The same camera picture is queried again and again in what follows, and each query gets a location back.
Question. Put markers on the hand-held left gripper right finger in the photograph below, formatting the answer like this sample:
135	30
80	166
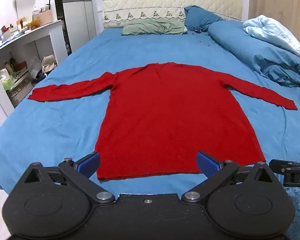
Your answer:
207	163

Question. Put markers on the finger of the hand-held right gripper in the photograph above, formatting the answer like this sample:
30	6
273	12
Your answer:
280	165

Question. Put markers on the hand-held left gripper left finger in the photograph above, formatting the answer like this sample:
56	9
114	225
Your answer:
90	163

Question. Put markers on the red knit sweater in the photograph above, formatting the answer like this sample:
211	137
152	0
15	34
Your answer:
165	117

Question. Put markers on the blue rug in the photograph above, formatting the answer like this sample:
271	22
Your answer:
298	210

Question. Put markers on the bed with blue sheet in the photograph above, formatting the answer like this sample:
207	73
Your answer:
65	120

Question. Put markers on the white cloth bag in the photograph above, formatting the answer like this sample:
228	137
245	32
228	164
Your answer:
49	63

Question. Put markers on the green packet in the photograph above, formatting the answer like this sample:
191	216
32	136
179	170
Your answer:
7	84

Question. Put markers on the blue duvet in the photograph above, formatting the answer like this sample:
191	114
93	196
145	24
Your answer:
252	47

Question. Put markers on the pale blue blanket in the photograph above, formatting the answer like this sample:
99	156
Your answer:
272	32

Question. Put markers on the small dark object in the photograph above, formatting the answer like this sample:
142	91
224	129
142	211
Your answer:
198	31

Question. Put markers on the white shelf desk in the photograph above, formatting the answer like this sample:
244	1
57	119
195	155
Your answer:
40	33

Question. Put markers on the blue pillow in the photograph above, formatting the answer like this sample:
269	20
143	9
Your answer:
200	17

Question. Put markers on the green pillow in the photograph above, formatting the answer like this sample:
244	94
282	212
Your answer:
152	27

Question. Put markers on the wicker basket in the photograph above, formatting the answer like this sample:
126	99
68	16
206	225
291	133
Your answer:
45	17

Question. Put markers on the grey and white wardrobe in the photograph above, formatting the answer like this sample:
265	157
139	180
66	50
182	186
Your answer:
77	10

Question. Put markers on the cream quilted headboard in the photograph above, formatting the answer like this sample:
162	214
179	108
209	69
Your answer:
165	2

